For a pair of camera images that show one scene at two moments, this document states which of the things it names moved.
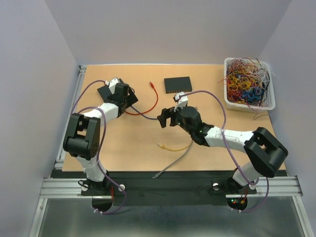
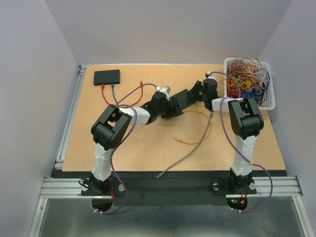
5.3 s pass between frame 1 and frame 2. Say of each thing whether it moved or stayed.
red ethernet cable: moved
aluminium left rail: stayed
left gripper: moved
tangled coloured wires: stayed
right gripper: moved
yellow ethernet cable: moved
